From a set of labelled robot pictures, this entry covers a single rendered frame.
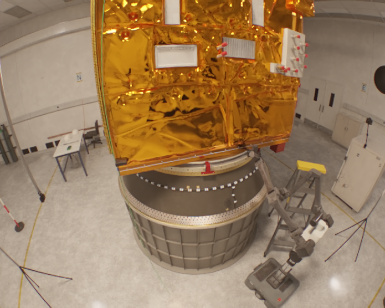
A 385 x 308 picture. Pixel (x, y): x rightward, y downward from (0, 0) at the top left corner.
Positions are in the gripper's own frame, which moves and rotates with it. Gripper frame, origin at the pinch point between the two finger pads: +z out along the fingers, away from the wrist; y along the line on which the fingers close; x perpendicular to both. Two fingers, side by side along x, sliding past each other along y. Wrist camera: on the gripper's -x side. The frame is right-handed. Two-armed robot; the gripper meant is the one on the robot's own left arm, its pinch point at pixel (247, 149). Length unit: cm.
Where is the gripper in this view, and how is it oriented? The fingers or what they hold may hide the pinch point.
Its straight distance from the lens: 191.0
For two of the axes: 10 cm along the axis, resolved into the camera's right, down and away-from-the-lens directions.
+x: 0.1, 8.7, 5.0
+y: -9.4, 1.8, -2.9
